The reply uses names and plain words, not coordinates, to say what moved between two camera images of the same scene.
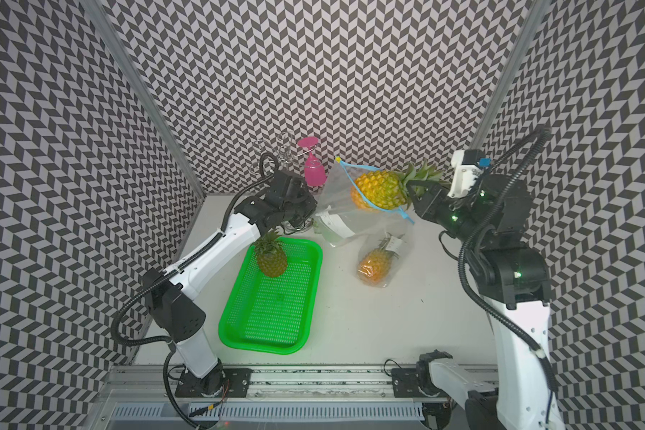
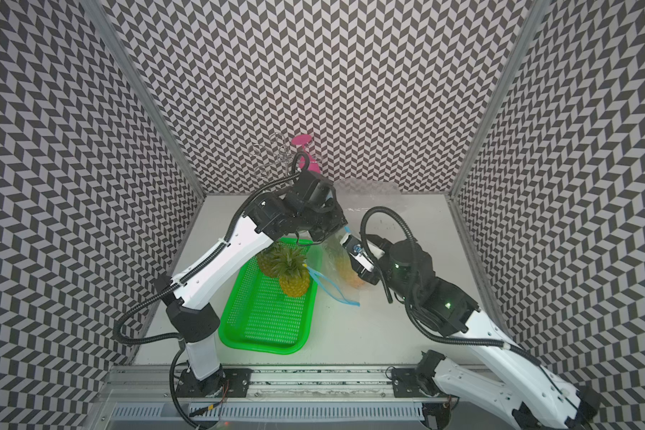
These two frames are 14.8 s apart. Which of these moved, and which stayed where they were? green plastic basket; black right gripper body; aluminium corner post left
Moved: black right gripper body
Stayed: aluminium corner post left; green plastic basket
